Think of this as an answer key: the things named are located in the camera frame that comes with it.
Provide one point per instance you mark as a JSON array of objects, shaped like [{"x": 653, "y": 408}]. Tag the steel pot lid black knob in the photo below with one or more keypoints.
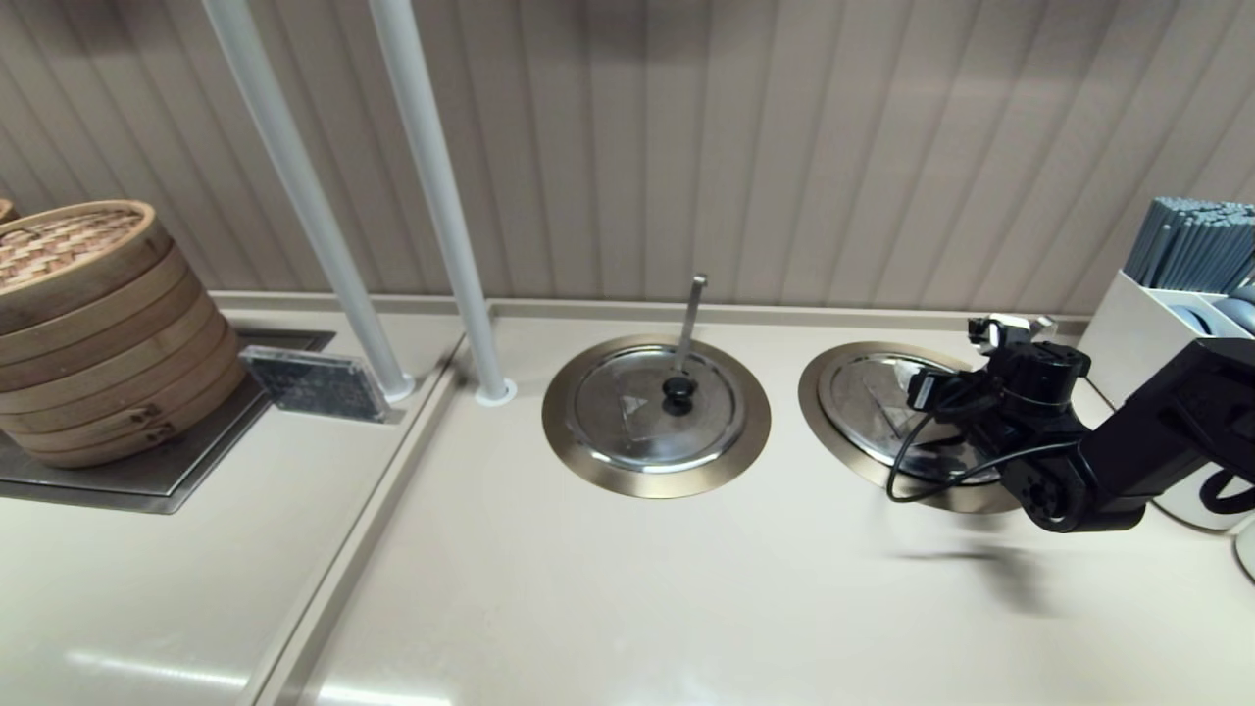
[
  {"x": 858, "y": 412},
  {"x": 627, "y": 422}
]

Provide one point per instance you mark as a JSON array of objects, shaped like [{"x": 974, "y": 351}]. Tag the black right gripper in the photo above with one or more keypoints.
[{"x": 1039, "y": 382}]

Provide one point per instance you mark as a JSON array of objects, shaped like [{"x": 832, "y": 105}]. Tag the white ceramic dish edge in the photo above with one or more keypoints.
[{"x": 1247, "y": 549}]

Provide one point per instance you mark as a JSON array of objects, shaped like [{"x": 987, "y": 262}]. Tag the bamboo steamer edge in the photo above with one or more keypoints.
[{"x": 6, "y": 211}]

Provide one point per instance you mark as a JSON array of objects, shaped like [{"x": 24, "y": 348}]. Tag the white utensil holder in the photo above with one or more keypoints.
[{"x": 1128, "y": 324}]

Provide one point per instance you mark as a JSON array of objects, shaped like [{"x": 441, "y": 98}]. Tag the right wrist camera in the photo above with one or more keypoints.
[{"x": 985, "y": 331}]

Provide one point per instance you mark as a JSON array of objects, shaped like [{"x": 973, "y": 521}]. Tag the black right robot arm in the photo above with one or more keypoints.
[{"x": 1157, "y": 441}]

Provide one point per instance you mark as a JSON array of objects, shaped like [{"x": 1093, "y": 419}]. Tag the white metal pole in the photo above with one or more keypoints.
[
  {"x": 436, "y": 176},
  {"x": 294, "y": 167}
]

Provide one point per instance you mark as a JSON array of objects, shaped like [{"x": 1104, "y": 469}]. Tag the grey chopsticks bundle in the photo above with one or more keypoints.
[{"x": 1186, "y": 245}]

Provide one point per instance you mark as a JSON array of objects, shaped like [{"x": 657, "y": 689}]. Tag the white ceramic jar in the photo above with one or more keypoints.
[{"x": 1191, "y": 515}]

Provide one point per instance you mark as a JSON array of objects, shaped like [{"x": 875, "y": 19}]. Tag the stacked bamboo steamer baskets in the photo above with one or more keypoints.
[{"x": 98, "y": 343}]

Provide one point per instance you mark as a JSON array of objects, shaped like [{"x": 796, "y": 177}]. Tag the clear acrylic sign holder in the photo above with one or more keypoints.
[{"x": 314, "y": 384}]

